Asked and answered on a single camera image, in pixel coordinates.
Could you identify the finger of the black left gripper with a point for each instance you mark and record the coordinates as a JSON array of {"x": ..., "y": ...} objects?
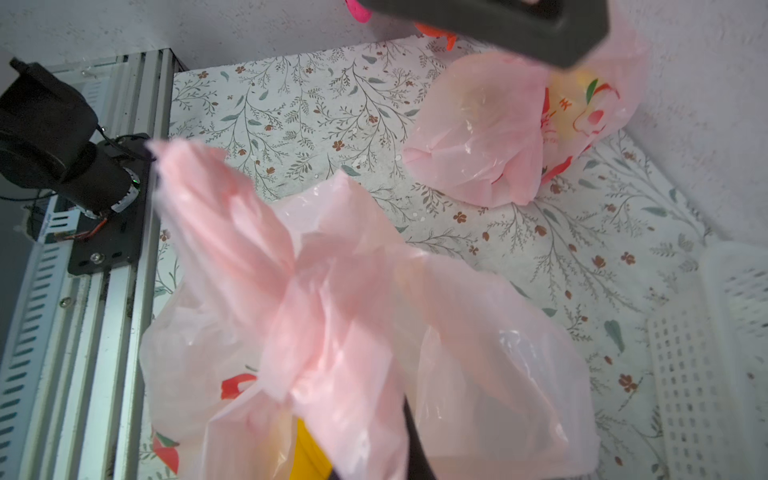
[{"x": 557, "y": 33}]

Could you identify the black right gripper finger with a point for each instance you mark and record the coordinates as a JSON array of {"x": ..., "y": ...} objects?
[{"x": 418, "y": 465}]

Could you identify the pink plastic bag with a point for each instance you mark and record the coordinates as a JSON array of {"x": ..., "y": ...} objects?
[
  {"x": 494, "y": 127},
  {"x": 315, "y": 308}
]

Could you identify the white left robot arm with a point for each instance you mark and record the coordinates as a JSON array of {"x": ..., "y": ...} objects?
[{"x": 46, "y": 125}]

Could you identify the orange plush dinosaur toy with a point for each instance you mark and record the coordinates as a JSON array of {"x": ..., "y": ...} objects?
[{"x": 437, "y": 33}]

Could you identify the white plastic lattice basket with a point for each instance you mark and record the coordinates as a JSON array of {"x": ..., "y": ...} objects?
[{"x": 709, "y": 351}]

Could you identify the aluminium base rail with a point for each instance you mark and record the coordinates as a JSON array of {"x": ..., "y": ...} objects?
[{"x": 72, "y": 393}]

